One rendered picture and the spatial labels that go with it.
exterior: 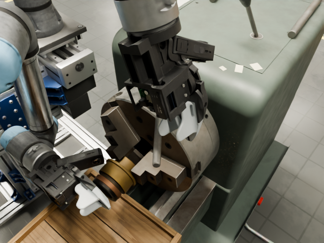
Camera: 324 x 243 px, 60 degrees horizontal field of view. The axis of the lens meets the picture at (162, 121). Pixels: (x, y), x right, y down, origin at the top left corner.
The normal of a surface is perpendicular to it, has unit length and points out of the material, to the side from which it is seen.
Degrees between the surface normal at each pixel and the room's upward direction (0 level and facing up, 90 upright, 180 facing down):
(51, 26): 72
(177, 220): 0
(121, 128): 52
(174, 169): 8
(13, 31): 60
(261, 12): 0
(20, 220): 0
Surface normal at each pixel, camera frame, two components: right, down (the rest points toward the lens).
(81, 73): 0.73, 0.50
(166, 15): 0.58, 0.36
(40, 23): 0.37, 0.45
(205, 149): 0.75, 0.20
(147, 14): 0.07, 0.58
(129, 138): 0.62, -0.07
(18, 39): 0.95, -0.27
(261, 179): 0.00, -0.67
